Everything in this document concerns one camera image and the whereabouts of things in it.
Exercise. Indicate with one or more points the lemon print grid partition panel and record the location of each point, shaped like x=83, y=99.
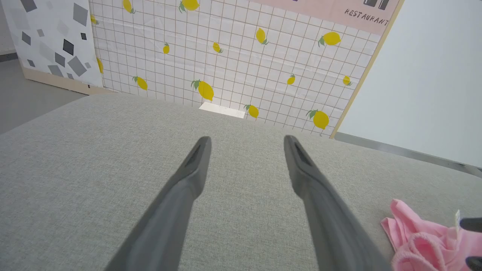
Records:
x=233, y=64

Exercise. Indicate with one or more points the terrazzo print partition panel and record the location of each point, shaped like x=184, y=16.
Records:
x=52, y=41

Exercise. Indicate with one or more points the white box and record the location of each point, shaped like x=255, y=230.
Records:
x=222, y=110

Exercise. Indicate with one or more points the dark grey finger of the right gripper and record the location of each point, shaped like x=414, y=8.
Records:
x=475, y=263
x=472, y=224

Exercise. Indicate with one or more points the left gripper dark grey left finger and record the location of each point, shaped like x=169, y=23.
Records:
x=169, y=222

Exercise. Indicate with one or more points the pink garment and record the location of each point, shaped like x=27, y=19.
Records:
x=418, y=241

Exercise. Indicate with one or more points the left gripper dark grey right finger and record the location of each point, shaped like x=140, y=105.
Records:
x=331, y=226

